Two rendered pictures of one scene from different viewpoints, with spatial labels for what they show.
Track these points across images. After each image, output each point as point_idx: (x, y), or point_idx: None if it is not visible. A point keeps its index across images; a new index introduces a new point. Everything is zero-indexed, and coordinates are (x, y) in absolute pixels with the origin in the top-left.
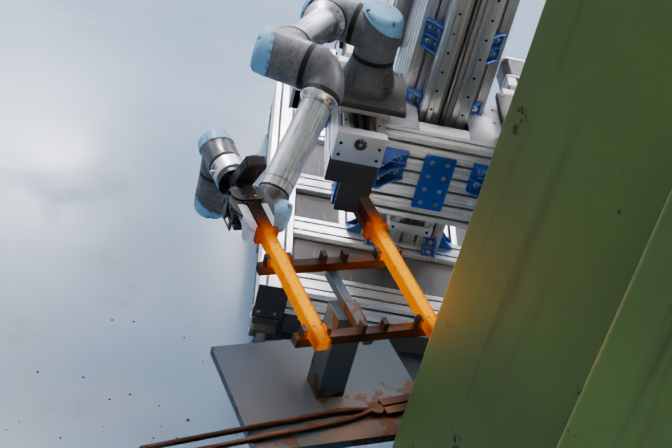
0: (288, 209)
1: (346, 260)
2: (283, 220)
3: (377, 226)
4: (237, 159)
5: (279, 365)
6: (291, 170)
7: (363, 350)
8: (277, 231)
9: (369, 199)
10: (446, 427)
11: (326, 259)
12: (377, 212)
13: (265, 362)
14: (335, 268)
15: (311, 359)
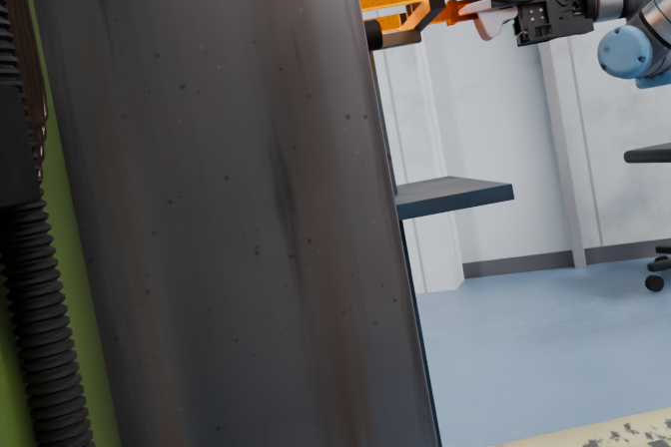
0: (611, 32)
1: (411, 9)
2: (599, 48)
3: None
4: None
5: (417, 186)
6: None
7: (455, 189)
8: (448, 3)
9: None
10: None
11: (406, 11)
12: None
13: (422, 184)
14: (411, 25)
15: (430, 187)
